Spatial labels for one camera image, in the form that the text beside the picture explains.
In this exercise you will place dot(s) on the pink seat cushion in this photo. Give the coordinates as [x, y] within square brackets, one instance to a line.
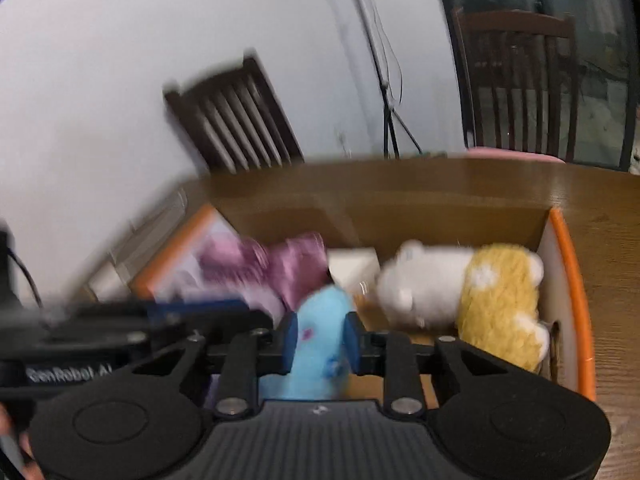
[515, 154]

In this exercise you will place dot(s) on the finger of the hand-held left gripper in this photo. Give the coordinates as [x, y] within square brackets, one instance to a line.
[200, 309]

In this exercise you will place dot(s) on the black light stand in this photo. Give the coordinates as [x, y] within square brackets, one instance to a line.
[385, 100]

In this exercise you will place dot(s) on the dark wooden chair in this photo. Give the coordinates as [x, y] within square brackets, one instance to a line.
[235, 120]
[515, 30]

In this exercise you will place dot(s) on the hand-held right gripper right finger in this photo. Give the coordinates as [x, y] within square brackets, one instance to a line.
[351, 345]

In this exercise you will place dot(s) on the small white box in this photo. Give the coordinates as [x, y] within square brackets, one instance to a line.
[352, 266]

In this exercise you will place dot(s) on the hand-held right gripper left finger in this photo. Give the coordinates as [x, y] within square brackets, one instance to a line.
[288, 347]

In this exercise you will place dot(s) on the white and yellow plush toy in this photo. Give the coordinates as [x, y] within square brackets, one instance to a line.
[440, 290]

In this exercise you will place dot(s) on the orange-edged cardboard box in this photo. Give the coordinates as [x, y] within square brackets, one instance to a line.
[450, 225]

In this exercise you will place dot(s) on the light blue plush toy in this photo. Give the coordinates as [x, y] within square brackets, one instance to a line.
[315, 340]

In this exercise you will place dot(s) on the sliding glass door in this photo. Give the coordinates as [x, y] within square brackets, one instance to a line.
[600, 35]

